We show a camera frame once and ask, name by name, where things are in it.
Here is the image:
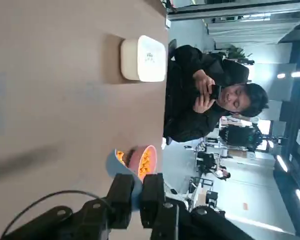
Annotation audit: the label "black phone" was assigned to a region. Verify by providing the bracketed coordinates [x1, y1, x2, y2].
[209, 84, 224, 101]

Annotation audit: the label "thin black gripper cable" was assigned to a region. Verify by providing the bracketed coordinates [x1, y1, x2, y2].
[0, 189, 113, 238]

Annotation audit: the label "green plant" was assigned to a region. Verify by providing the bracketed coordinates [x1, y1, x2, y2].
[227, 44, 255, 65]

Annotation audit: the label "orange popcorn piece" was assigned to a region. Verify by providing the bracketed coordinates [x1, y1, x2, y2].
[115, 149, 127, 167]

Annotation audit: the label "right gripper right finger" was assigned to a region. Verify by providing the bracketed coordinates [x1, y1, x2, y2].
[140, 172, 256, 240]

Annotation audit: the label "orange popcorn heap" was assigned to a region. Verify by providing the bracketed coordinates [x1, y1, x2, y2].
[138, 147, 154, 177]

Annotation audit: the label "cream rectangular tray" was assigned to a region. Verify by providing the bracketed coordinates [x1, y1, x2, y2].
[119, 34, 166, 83]

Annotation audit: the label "pink bowl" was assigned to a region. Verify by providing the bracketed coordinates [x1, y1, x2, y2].
[126, 145, 158, 179]

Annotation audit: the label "blue spoon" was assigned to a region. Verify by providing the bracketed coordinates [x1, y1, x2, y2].
[105, 148, 144, 210]

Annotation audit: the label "person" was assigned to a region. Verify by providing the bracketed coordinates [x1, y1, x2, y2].
[162, 44, 270, 146]

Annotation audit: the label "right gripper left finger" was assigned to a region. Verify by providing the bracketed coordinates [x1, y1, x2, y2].
[1, 173, 136, 240]

